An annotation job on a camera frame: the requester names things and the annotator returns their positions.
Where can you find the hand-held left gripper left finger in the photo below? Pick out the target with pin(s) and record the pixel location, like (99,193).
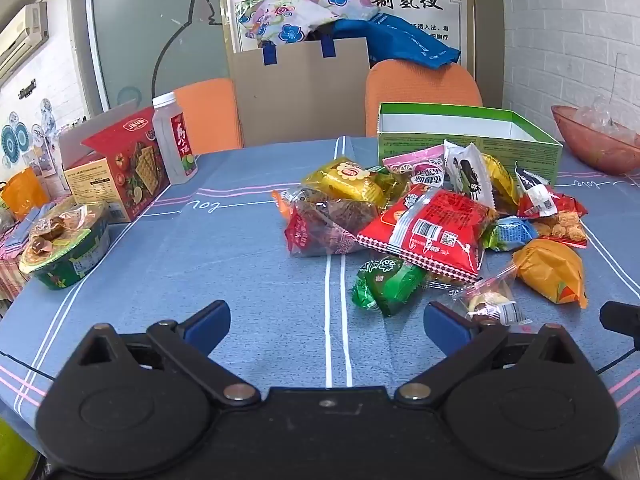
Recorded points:
(210,321)

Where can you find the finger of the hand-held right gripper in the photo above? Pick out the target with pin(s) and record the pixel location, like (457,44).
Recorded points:
(620,320)

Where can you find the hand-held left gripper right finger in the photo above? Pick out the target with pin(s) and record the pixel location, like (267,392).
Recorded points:
(445,322)

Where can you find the large red snack packet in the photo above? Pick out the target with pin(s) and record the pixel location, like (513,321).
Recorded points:
(430,230)

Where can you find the red clear-window snack packet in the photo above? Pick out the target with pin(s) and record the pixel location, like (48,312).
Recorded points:
(557,217)

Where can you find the clear snack packet orange edge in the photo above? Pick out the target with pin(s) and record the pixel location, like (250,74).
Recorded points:
(286,202)

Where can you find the white snack packet black figure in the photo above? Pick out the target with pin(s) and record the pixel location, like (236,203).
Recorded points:
(467,172)

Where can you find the plain yellow snack packet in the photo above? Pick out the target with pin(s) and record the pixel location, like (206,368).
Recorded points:
(500,175)

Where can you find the pink snack packet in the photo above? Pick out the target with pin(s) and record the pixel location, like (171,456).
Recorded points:
(415,165)

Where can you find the yellow snack packet red label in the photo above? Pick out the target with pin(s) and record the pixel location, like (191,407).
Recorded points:
(340,180)

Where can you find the green cardboard box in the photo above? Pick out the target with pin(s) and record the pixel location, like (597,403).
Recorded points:
(525,147)

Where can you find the blue striped tablecloth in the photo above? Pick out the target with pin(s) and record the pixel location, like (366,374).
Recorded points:
(200,270)

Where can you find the clear wrapped pastry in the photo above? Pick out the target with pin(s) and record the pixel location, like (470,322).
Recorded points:
(492,300)

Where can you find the small blue green snack packet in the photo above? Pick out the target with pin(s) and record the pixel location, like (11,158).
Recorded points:
(510,232)

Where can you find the maroon clear snack packet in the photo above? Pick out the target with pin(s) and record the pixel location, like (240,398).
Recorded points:
(325,230)

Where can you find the instant noodle bowl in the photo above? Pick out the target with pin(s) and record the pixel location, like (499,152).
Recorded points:
(65,245)

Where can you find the red cracker box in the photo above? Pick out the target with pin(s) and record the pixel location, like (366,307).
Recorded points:
(135,170)

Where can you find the pink plastic bowl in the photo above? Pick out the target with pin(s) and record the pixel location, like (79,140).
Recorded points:
(590,152)

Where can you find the clear plastic drink bottle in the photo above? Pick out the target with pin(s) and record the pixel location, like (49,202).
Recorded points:
(175,145)

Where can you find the clear plastic wrappers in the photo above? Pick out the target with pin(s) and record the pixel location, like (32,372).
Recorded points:
(600,116)

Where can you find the orange chair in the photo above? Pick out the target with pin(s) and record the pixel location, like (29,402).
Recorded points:
(420,85)
(210,115)

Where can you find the checkered cloth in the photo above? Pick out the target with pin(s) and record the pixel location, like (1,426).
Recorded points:
(9,270)

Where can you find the orange plastic bag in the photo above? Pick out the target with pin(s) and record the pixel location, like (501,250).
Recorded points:
(22,191)

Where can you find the blue plastic bag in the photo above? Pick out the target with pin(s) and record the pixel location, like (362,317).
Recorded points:
(405,40)

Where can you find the frosted glass panel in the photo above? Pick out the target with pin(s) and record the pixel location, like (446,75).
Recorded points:
(140,20)

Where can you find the floral fabric bag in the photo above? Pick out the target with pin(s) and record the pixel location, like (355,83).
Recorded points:
(300,0)

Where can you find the white air conditioner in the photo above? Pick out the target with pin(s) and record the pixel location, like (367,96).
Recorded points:
(22,35)

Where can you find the blue patterned wall plate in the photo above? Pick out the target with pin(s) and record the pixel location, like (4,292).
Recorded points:
(23,135)
(8,142)

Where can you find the black wall sign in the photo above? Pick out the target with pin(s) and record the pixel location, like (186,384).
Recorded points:
(28,87)

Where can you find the framed wall poster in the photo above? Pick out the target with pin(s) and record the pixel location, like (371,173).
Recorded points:
(420,5)

